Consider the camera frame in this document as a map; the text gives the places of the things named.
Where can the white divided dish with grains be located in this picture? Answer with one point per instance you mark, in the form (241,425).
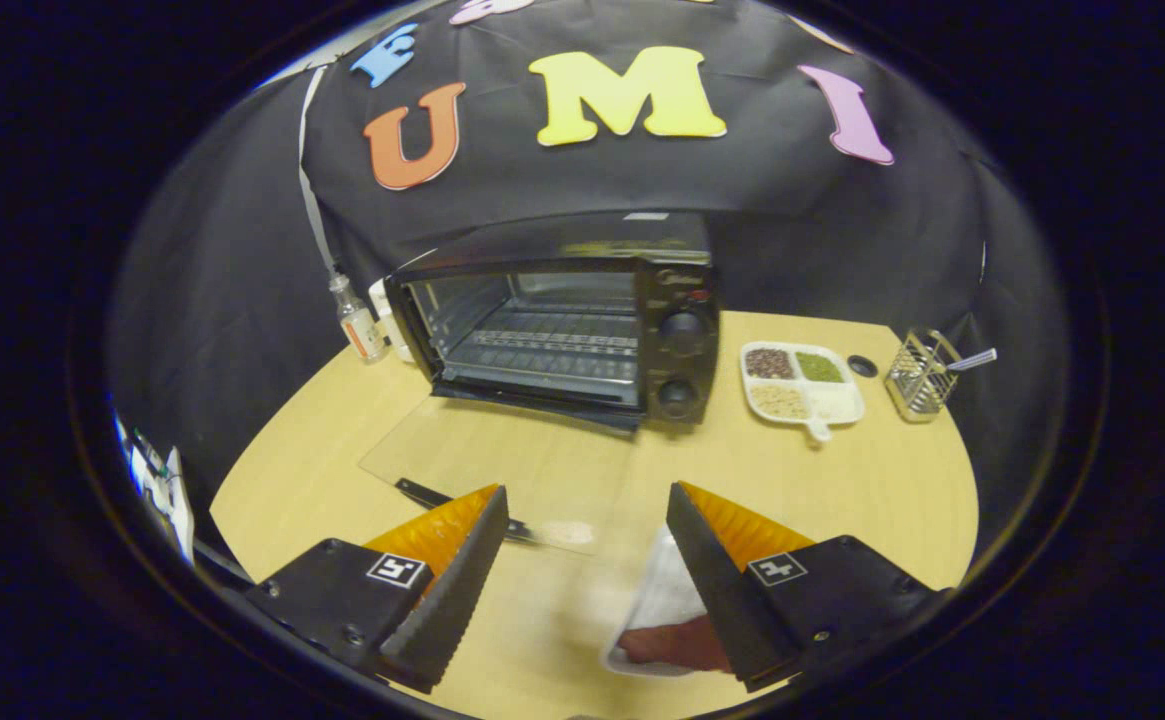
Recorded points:
(807,400)

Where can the small white rectangular tray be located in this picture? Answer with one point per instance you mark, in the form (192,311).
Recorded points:
(662,590)

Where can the black round table grommet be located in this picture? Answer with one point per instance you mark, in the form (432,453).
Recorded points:
(862,366)

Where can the black toaster oven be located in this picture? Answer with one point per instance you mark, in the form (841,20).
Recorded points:
(682,300)

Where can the clear bottle with orange label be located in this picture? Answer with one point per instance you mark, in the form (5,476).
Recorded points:
(362,330)

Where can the brown meat piece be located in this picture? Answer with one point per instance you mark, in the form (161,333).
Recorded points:
(672,645)

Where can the white slot toaster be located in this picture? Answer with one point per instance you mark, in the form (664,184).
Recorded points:
(382,300)

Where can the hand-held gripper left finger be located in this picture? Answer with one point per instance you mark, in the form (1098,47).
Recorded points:
(452,600)

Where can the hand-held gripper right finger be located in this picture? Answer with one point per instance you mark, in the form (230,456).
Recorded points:
(717,600)

